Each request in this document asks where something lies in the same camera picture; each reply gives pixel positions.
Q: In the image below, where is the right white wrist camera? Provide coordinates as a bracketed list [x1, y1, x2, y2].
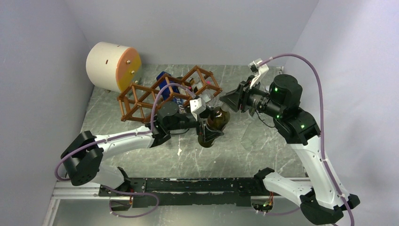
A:
[248, 58, 269, 89]

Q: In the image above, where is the blue glass bottle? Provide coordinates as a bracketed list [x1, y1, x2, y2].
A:
[156, 72, 189, 114]

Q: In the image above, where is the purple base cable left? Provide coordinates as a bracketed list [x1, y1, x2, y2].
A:
[103, 186, 161, 218]

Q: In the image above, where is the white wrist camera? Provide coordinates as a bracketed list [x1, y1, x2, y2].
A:
[189, 98, 207, 117]
[248, 58, 269, 89]

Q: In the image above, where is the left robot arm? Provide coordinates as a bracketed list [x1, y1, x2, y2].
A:
[61, 99, 223, 196]

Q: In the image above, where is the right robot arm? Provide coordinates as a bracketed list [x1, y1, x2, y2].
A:
[220, 74, 360, 225]

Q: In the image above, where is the brown wooden wine rack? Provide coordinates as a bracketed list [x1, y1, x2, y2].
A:
[117, 65, 222, 123]

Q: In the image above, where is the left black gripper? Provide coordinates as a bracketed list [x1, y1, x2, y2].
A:
[168, 106, 224, 142]

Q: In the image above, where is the black base bar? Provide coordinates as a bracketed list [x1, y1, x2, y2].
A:
[98, 177, 271, 210]

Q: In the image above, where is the olive green wine bottle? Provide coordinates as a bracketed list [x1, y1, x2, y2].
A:
[198, 104, 231, 148]

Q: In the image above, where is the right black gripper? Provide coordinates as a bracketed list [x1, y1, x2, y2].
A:
[220, 75, 284, 119]

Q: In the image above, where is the cream cylinder with orange face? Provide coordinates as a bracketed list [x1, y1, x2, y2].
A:
[86, 42, 143, 93]

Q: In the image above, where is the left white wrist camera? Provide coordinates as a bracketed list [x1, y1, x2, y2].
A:
[189, 98, 207, 117]

